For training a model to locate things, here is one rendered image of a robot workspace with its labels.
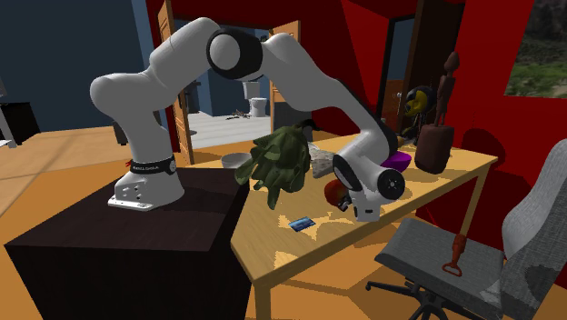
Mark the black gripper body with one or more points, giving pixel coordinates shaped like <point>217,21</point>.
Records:
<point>343,204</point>

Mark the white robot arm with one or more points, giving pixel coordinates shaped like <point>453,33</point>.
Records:
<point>146,102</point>

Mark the red apple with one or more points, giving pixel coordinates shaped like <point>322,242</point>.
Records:
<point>332,190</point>

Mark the blue card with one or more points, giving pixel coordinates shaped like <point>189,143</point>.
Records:
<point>302,224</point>

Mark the grey patterned stone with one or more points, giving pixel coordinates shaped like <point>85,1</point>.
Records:
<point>321,162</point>

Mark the purple bowl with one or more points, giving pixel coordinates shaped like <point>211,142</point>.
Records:
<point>398,162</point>

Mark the wooden table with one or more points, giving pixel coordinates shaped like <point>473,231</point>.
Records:
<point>283,252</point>

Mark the green leafy plant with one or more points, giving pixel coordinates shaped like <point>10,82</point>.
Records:
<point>279,159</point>

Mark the brown wooden figure statue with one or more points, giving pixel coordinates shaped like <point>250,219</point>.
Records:
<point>434,146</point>

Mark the grey bowl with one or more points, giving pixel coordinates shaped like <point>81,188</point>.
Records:
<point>234,160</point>

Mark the red bottle opener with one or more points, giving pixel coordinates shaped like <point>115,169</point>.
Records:
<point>458,248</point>

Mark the yellow and black mask figure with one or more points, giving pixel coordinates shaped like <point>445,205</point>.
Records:
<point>416,104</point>

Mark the white toilet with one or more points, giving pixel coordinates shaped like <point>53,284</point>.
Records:
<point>258,106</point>

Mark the dark brown door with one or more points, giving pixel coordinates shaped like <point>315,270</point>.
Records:
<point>429,53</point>

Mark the wooden door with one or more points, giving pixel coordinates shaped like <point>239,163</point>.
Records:
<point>182,128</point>

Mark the grey office chair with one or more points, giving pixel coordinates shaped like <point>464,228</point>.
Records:
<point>531,230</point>

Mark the dark robot stand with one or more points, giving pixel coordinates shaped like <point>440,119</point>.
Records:
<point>133,248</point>

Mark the window with green view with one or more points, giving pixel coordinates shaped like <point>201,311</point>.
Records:
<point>540,53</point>

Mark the black cabinet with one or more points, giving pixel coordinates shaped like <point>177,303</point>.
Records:
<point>17,122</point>

